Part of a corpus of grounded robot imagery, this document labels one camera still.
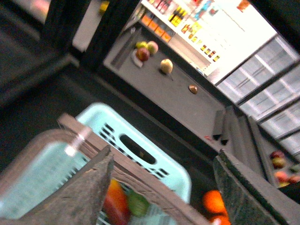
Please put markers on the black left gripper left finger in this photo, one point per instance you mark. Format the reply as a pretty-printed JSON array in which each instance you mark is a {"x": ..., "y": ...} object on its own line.
[{"x": 77, "y": 202}]

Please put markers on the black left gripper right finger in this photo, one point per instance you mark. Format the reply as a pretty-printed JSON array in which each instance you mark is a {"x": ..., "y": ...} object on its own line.
[{"x": 249, "y": 199}]

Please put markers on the red yellow mango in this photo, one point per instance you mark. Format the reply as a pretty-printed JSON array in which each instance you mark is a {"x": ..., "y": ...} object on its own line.
[{"x": 116, "y": 204}]

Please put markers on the light blue plastic basket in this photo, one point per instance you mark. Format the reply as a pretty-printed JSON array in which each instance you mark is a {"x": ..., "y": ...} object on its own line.
[{"x": 58, "y": 162}]

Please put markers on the green avocado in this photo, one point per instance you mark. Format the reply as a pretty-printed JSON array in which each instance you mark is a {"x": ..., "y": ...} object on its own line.
[{"x": 137, "y": 204}]

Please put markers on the orange fruit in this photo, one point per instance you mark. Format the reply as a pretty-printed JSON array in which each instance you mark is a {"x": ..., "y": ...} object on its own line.
[{"x": 213, "y": 202}]

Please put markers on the pale pear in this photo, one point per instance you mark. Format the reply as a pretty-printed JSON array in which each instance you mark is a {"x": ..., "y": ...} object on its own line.
[{"x": 166, "y": 66}]

